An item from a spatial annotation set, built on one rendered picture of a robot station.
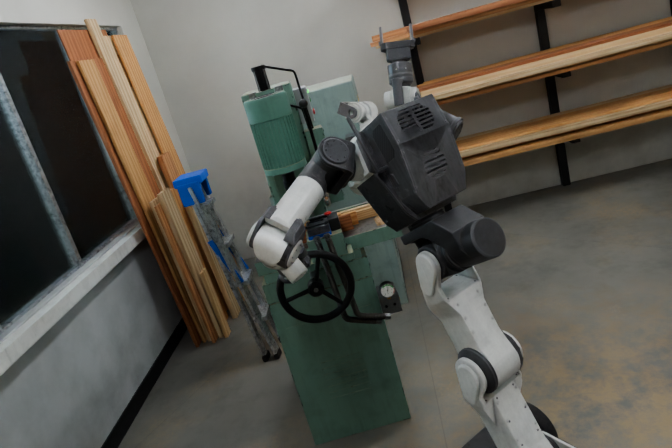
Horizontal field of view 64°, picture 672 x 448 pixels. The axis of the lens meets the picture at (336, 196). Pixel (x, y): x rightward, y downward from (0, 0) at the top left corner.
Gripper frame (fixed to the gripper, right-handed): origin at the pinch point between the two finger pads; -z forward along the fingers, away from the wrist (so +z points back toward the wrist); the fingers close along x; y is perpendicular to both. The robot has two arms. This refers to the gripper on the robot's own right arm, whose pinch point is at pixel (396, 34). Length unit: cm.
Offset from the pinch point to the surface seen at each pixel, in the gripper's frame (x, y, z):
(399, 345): 5, 96, 143
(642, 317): -112, 67, 132
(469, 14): -73, 178, -55
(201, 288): 125, 147, 109
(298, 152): 41, 19, 37
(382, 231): 12, 18, 72
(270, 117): 50, 10, 23
